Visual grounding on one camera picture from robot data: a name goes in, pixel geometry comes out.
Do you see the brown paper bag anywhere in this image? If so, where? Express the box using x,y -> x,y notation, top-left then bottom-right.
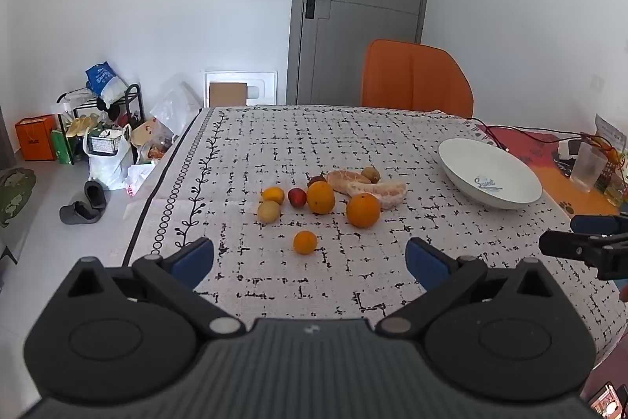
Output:
130,117 -> 175,150

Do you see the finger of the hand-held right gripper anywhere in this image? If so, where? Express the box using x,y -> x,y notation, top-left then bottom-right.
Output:
570,214 -> 628,236
538,229 -> 628,280

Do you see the printed snack packet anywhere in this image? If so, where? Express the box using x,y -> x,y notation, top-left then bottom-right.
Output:
593,113 -> 628,155

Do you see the red orange table mat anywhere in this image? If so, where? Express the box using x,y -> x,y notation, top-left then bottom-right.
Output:
478,124 -> 628,218

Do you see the grey slipper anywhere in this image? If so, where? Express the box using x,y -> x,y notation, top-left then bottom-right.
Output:
84,180 -> 107,210
59,201 -> 102,225

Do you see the green paper bag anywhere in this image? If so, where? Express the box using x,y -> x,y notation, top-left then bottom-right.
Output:
51,128 -> 74,165

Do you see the blue and white bag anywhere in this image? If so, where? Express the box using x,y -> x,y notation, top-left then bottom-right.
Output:
86,62 -> 129,102

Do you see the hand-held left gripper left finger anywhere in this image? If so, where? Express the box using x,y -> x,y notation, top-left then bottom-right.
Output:
61,237 -> 247,341

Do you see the white plastic bag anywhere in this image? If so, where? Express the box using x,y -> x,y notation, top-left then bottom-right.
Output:
83,124 -> 134,190

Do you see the brown cardboard sheet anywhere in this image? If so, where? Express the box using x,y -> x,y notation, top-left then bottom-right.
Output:
208,82 -> 247,107

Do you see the orange shopping bag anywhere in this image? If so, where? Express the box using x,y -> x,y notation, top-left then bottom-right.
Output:
15,115 -> 58,161

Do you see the yellow round fruit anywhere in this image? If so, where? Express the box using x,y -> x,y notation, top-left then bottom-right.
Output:
257,200 -> 282,224

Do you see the white foam board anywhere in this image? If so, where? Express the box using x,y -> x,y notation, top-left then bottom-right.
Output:
203,69 -> 278,108

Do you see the clear plastic cup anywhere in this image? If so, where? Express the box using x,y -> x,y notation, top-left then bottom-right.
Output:
569,143 -> 608,193

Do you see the green camouflage cloth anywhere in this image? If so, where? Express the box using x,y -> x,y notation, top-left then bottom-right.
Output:
0,168 -> 37,228

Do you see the pair of yellow slippers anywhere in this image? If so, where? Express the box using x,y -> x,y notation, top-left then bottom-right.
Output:
66,115 -> 101,137

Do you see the black patterned white tablecloth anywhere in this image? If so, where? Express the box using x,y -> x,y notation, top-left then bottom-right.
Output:
105,105 -> 628,371

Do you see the white bowl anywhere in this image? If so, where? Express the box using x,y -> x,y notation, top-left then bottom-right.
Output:
438,138 -> 543,210

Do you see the black shoe rack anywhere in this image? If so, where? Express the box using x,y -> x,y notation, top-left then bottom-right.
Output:
56,84 -> 145,165

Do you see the black cable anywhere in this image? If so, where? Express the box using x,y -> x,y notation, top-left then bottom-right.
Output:
466,117 -> 592,151

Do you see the large orange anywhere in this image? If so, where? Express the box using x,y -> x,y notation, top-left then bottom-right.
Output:
307,181 -> 337,215
346,192 -> 382,229

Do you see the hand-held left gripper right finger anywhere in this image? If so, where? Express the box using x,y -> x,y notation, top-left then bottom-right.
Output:
375,237 -> 563,338

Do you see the clear plastic bag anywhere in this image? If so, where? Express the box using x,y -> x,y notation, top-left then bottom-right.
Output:
150,75 -> 202,135

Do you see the orange chair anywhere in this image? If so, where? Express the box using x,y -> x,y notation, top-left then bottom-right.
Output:
360,39 -> 475,119

